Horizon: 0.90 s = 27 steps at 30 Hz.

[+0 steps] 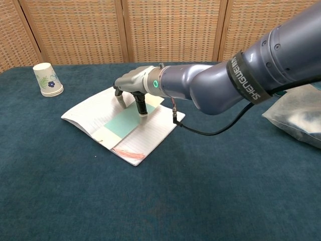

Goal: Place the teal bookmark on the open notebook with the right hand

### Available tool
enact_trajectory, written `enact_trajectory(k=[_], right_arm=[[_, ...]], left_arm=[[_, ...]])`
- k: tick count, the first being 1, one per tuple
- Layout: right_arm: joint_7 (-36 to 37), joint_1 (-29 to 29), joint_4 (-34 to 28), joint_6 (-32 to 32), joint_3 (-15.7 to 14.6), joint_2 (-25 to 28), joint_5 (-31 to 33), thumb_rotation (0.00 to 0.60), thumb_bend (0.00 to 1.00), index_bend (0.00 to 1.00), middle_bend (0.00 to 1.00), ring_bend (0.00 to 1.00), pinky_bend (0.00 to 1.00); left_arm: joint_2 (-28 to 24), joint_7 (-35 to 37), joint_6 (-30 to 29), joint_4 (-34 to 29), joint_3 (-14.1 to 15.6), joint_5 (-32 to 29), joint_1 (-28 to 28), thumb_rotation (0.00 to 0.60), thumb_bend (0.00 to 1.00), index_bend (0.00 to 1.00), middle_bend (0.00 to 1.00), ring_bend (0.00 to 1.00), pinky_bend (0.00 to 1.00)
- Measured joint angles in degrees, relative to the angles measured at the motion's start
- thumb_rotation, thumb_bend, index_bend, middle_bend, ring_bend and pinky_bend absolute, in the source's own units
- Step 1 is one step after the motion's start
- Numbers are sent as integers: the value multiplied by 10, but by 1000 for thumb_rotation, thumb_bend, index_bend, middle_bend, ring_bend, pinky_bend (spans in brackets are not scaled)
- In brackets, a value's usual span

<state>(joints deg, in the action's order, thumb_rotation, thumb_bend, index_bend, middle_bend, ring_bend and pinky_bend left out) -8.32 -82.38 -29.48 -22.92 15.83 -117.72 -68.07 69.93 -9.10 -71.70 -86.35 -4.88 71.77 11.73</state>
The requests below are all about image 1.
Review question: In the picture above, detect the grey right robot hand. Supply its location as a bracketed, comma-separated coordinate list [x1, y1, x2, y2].
[113, 65, 154, 125]

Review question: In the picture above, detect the cream and teal tasselled bookmark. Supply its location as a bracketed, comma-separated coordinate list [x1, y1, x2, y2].
[94, 94, 165, 159]

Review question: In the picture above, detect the open lined notebook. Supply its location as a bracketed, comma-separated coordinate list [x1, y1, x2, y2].
[61, 86, 186, 167]

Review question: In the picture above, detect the woven rattan folding screen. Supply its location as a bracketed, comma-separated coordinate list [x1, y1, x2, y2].
[0, 0, 321, 74]

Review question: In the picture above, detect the floral print paper cup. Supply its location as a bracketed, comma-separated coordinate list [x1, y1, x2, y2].
[33, 62, 64, 98]

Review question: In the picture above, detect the teal tablecloth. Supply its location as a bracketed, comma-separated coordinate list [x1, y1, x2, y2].
[0, 59, 321, 241]

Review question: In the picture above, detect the grey translucent plastic bag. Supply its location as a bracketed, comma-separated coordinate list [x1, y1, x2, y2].
[261, 84, 321, 149]

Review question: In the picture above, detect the black cable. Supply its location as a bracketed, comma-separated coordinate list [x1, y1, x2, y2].
[171, 79, 321, 136]

